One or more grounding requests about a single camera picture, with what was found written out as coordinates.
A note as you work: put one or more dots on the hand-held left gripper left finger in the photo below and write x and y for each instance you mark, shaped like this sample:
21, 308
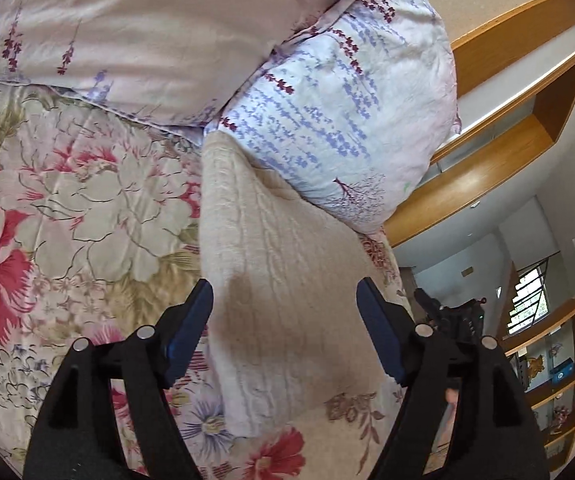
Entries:
187, 332

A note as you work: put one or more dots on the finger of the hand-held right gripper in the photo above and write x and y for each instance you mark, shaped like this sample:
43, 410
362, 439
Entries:
423, 299

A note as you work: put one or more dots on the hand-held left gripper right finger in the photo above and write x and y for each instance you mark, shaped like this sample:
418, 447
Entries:
382, 337

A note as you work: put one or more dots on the person's right hand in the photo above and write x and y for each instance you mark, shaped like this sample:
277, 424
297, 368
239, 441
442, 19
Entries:
450, 402

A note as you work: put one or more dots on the barred window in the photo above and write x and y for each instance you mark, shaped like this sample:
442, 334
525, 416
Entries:
531, 296

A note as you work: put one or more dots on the gold ornament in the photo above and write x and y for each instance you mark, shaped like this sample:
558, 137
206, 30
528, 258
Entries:
535, 363

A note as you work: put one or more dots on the blue box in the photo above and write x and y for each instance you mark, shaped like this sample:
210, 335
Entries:
563, 371

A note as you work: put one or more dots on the floral bedspread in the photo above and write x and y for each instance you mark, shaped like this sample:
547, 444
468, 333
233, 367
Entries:
77, 220

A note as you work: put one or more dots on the blue and pink tree-print pillow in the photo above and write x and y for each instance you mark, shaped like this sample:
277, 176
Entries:
347, 120

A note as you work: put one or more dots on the pink floral pillow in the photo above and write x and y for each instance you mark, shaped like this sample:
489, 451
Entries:
142, 35

